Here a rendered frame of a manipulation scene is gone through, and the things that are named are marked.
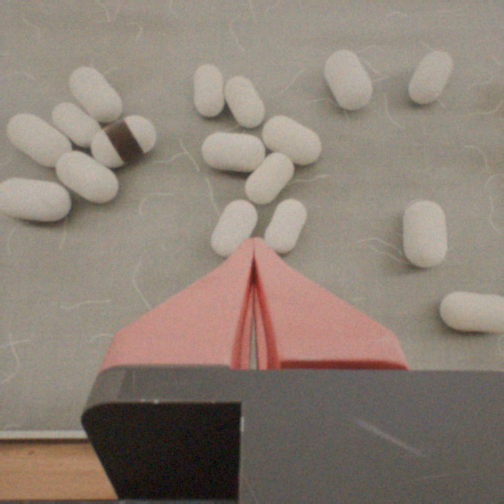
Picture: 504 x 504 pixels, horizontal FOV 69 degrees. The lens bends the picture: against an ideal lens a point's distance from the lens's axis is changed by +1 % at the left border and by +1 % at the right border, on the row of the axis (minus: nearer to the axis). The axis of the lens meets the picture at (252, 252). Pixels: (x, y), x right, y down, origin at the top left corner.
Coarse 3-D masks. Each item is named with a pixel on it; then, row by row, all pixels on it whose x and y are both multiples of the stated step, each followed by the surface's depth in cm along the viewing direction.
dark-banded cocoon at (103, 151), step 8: (128, 120) 20; (136, 120) 20; (144, 120) 21; (136, 128) 20; (144, 128) 20; (152, 128) 21; (96, 136) 20; (104, 136) 20; (136, 136) 20; (144, 136) 20; (152, 136) 21; (96, 144) 20; (104, 144) 20; (144, 144) 21; (152, 144) 21; (96, 152) 20; (104, 152) 20; (112, 152) 20; (144, 152) 21; (104, 160) 20; (112, 160) 20; (120, 160) 21
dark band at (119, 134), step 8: (120, 120) 20; (104, 128) 20; (112, 128) 20; (120, 128) 20; (128, 128) 20; (112, 136) 20; (120, 136) 20; (128, 136) 20; (112, 144) 20; (120, 144) 20; (128, 144) 20; (136, 144) 20; (120, 152) 20; (128, 152) 20; (136, 152) 21; (128, 160) 21
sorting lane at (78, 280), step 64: (0, 0) 25; (64, 0) 25; (128, 0) 25; (192, 0) 25; (256, 0) 25; (320, 0) 25; (384, 0) 25; (448, 0) 25; (0, 64) 24; (64, 64) 24; (128, 64) 24; (192, 64) 24; (256, 64) 24; (320, 64) 24; (384, 64) 24; (0, 128) 22; (192, 128) 22; (256, 128) 22; (320, 128) 22; (384, 128) 22; (448, 128) 22; (128, 192) 21; (192, 192) 21; (320, 192) 21; (384, 192) 21; (448, 192) 21; (0, 256) 20; (64, 256) 20; (128, 256) 20; (192, 256) 20; (320, 256) 20; (384, 256) 20; (448, 256) 20; (0, 320) 20; (64, 320) 20; (128, 320) 20; (384, 320) 20; (0, 384) 19; (64, 384) 19
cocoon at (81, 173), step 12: (72, 156) 20; (84, 156) 20; (60, 168) 20; (72, 168) 20; (84, 168) 20; (96, 168) 20; (72, 180) 20; (84, 180) 19; (96, 180) 19; (108, 180) 20; (84, 192) 20; (96, 192) 20; (108, 192) 20
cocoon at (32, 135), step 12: (12, 120) 20; (24, 120) 20; (36, 120) 20; (12, 132) 20; (24, 132) 20; (36, 132) 20; (48, 132) 20; (24, 144) 20; (36, 144) 20; (48, 144) 20; (60, 144) 20; (36, 156) 20; (48, 156) 20; (60, 156) 20
